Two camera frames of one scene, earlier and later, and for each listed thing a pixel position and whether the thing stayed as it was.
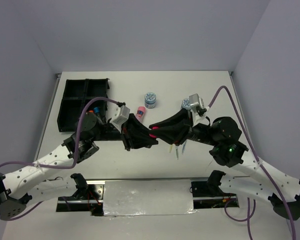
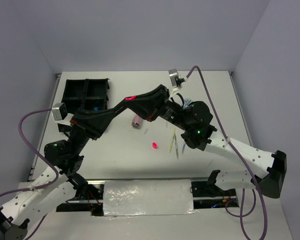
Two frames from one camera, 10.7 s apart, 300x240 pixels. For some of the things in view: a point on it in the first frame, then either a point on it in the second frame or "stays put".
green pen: (177, 153) stays put
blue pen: (184, 147) stays put
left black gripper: (133, 133) to (94, 123)
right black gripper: (179, 123) to (150, 111)
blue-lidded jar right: (186, 102) stays put
